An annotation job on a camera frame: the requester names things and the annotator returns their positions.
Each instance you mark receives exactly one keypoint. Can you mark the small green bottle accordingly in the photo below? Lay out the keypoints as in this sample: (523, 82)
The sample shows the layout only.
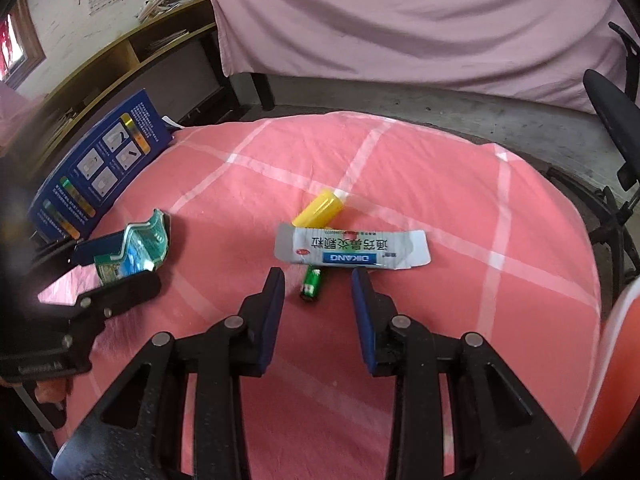
(311, 285)

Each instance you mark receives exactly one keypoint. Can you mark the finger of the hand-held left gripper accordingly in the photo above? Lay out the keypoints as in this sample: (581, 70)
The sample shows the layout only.
(130, 290)
(92, 251)

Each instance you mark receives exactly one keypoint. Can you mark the pink hanging sheet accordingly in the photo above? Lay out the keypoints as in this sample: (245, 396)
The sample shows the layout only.
(400, 20)

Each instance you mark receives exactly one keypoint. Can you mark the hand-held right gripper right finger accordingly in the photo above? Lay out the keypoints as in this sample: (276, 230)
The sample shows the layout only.
(362, 320)

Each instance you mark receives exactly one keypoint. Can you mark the green foil packet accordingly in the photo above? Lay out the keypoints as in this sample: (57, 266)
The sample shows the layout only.
(140, 245)

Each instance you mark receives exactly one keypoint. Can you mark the black metal table frame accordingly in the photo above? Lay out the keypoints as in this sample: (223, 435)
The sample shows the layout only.
(260, 90)

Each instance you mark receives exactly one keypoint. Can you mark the white sachet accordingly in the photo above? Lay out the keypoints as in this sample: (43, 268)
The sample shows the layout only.
(350, 247)

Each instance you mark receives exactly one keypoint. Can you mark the pink checked tablecloth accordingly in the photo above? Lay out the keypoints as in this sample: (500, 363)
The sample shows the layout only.
(400, 185)

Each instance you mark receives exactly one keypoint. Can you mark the person's left hand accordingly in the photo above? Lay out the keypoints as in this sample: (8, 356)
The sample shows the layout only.
(50, 390)

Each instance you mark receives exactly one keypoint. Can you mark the wooden shelf desk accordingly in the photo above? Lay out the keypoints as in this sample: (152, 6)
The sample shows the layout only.
(125, 65)

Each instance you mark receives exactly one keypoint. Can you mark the yellow plastic tube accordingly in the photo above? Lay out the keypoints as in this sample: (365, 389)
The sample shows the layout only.
(317, 208)

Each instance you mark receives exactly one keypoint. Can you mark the wooden framed window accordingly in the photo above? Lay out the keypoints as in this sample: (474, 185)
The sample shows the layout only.
(20, 45)

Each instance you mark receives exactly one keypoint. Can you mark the black office chair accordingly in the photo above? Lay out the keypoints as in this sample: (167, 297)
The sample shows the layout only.
(610, 110)

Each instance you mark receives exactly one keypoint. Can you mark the pile of books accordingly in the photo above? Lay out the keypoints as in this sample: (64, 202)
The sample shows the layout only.
(170, 0)

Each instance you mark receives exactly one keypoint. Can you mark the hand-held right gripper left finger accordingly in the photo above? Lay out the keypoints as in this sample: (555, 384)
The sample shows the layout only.
(270, 320)

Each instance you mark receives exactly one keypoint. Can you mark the blue cardboard box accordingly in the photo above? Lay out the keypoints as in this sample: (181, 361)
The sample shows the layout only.
(100, 170)

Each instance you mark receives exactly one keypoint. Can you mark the red bucket with white rim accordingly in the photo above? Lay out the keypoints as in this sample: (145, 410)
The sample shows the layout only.
(617, 370)

